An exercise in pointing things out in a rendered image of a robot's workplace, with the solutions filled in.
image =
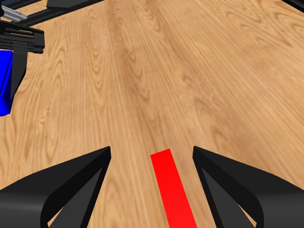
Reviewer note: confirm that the blue hollow socket block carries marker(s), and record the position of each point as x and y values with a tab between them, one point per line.
4	71

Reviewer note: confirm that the thin red peg bar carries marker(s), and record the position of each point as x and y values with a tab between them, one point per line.
173	190

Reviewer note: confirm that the black table frame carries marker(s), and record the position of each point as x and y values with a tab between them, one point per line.
35	18

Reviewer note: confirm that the grey metal frame rail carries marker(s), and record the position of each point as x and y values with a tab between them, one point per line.
14	14

